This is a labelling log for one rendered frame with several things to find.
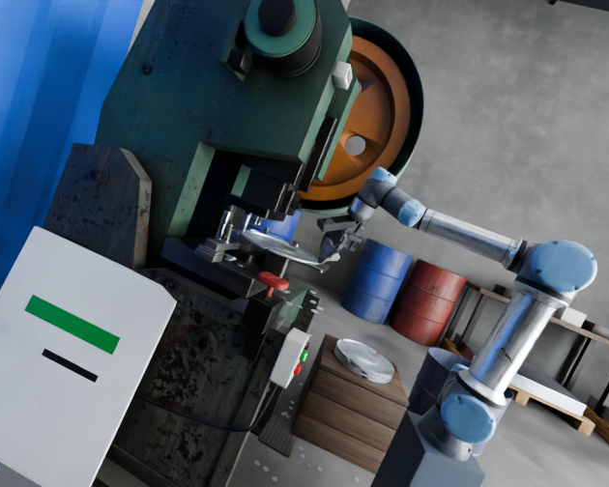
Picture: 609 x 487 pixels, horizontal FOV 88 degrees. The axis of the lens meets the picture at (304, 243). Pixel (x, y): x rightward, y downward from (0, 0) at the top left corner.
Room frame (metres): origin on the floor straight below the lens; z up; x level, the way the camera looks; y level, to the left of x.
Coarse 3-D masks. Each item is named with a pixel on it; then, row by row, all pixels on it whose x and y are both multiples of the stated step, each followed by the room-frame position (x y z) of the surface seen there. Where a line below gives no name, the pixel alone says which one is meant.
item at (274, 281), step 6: (258, 276) 0.70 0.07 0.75; (264, 276) 0.70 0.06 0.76; (270, 276) 0.71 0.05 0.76; (276, 276) 0.74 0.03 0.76; (264, 282) 0.69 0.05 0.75; (270, 282) 0.69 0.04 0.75; (276, 282) 0.69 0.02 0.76; (282, 282) 0.70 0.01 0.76; (288, 282) 0.73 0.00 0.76; (270, 288) 0.71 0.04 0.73; (276, 288) 0.69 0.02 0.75; (282, 288) 0.69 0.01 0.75; (270, 294) 0.71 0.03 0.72
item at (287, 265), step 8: (272, 256) 1.02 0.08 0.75; (280, 256) 1.01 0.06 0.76; (264, 264) 1.02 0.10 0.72; (272, 264) 1.01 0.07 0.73; (280, 264) 1.01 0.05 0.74; (288, 264) 1.03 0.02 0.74; (304, 264) 0.97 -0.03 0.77; (320, 264) 1.06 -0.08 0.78; (280, 272) 1.01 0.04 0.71; (288, 272) 1.08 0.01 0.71; (320, 272) 0.97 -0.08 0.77; (288, 280) 1.08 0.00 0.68
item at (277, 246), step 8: (248, 232) 1.11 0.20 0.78; (256, 232) 1.15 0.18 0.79; (248, 240) 0.95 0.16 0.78; (256, 240) 1.01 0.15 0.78; (264, 240) 1.06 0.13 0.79; (272, 240) 1.15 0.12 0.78; (280, 240) 1.21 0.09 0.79; (272, 248) 0.97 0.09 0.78; (280, 248) 1.00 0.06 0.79; (288, 248) 1.06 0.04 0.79; (296, 248) 1.18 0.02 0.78; (288, 256) 0.93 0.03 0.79; (296, 256) 1.00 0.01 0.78; (304, 256) 1.08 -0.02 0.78; (312, 256) 1.15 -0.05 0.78; (312, 264) 0.98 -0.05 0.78
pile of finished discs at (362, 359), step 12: (336, 348) 1.43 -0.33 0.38; (348, 348) 1.47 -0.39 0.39; (360, 348) 1.53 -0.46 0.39; (348, 360) 1.35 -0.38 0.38; (360, 360) 1.38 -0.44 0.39; (372, 360) 1.42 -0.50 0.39; (384, 360) 1.49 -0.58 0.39; (360, 372) 1.31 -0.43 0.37; (372, 372) 1.30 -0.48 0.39; (384, 372) 1.36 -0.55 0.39
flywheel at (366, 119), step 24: (360, 48) 1.41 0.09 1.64; (360, 72) 1.43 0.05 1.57; (384, 72) 1.38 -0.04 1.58; (360, 96) 1.43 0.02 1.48; (384, 96) 1.41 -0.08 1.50; (408, 96) 1.35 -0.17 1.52; (360, 120) 1.42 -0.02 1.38; (384, 120) 1.40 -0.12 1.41; (408, 120) 1.35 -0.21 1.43; (384, 144) 1.39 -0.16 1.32; (336, 168) 1.42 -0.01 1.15; (360, 168) 1.40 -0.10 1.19; (384, 168) 1.35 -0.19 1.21; (312, 192) 1.40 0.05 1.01; (336, 192) 1.38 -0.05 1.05
